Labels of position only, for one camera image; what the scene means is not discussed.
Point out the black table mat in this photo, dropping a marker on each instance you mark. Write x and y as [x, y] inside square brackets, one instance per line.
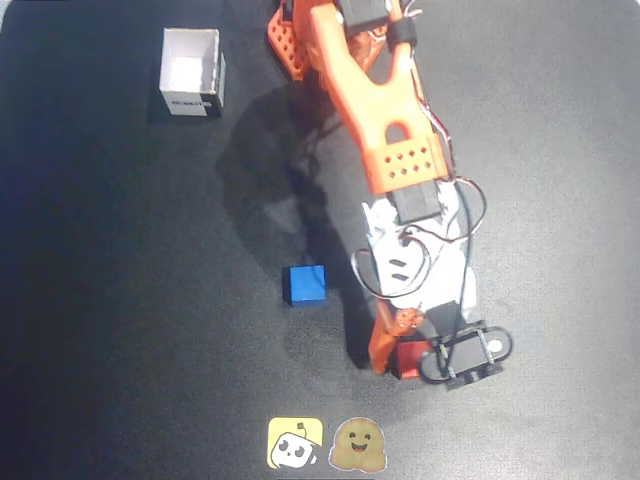
[550, 200]

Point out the red cube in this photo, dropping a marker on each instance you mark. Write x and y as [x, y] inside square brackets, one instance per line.
[410, 357]

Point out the yellow robot face sticker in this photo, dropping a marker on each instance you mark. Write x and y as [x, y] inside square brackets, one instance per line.
[295, 442]

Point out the hugging face emoji sticker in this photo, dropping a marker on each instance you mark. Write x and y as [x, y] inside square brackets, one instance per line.
[357, 445]

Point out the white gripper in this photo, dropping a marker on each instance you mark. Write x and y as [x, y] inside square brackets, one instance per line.
[389, 345]

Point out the black webcam on gripper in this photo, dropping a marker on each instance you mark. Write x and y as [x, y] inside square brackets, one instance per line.
[467, 355]

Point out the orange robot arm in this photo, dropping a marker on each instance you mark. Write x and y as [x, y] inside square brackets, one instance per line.
[360, 95]

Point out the blue cube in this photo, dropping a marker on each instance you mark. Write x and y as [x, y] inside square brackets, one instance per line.
[306, 284]

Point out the white open cardboard box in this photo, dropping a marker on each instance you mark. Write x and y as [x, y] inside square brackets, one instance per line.
[190, 65]

